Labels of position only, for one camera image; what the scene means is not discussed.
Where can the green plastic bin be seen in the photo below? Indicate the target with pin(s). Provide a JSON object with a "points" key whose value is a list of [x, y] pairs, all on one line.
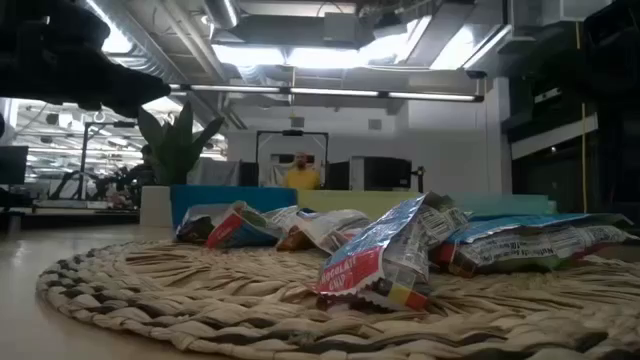
{"points": [[500, 202]]}

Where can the white plant pot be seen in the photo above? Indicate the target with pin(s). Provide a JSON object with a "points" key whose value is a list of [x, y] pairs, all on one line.
{"points": [[155, 205]]}

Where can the person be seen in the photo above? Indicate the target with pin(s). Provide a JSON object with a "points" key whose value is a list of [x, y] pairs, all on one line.
{"points": [[302, 177], [140, 175]]}

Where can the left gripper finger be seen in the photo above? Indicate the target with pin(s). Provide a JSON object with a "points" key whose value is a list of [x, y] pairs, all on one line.
{"points": [[142, 92]]}

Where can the grey cloth cover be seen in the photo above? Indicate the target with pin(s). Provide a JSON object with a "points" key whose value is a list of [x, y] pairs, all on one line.
{"points": [[215, 172]]}

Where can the chocolate chip granola bar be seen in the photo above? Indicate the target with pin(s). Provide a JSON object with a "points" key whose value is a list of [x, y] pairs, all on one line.
{"points": [[380, 255]]}

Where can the granola bar silver wrapper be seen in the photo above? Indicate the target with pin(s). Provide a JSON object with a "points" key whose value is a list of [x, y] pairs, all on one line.
{"points": [[197, 227]]}

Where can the black monitor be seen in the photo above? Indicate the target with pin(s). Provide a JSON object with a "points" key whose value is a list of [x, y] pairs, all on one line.
{"points": [[12, 165]]}

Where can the granola bar blue red wrapper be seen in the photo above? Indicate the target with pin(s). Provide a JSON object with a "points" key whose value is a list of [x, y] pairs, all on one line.
{"points": [[525, 252], [240, 232]]}

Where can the green snake plant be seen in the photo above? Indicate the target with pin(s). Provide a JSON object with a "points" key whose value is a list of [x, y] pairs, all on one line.
{"points": [[175, 150]]}

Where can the black computer case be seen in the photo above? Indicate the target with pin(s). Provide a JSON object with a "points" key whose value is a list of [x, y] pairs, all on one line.
{"points": [[382, 174]]}

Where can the granola bar orange white wrapper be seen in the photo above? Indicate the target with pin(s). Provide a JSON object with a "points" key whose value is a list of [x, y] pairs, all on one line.
{"points": [[330, 227]]}

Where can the blue plastic bin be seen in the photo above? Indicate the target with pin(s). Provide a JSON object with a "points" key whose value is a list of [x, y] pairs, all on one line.
{"points": [[240, 195]]}

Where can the black gantry frame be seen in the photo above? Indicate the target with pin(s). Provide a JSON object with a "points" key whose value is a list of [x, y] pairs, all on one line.
{"points": [[292, 133], [107, 124]]}

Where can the yellow plastic bin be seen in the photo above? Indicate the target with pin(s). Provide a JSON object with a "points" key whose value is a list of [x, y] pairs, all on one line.
{"points": [[350, 200]]}

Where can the round woven straw placemat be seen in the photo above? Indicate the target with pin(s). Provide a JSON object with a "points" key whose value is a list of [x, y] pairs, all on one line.
{"points": [[250, 300]]}

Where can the granola bar blue white wrapper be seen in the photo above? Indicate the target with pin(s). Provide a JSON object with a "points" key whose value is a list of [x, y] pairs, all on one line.
{"points": [[282, 216]]}

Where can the long ceiling light bar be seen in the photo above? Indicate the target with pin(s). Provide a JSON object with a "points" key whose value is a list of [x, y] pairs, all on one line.
{"points": [[325, 92]]}

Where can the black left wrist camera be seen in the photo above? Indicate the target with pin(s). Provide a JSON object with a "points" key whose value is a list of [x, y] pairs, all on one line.
{"points": [[60, 25]]}

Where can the black tripod stand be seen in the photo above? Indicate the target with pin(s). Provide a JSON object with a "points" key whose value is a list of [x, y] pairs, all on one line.
{"points": [[420, 177]]}

